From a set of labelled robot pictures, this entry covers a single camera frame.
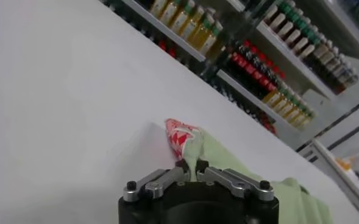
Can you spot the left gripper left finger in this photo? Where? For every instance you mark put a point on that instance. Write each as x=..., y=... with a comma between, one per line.
x=161, y=182

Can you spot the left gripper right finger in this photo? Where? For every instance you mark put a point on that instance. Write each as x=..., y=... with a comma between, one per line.
x=237, y=184

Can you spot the light green printed t-shirt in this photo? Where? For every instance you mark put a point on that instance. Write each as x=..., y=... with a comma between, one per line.
x=222, y=155

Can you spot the white side table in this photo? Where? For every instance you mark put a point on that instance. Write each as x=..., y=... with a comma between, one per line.
x=334, y=179

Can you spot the clear cup orange contents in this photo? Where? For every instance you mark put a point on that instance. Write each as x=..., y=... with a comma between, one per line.
x=344, y=164

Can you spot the beverage shelf with bottles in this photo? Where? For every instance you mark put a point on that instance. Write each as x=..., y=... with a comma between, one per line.
x=289, y=58

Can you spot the glass door beverage cabinet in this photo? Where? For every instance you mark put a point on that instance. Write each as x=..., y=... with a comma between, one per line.
x=167, y=30

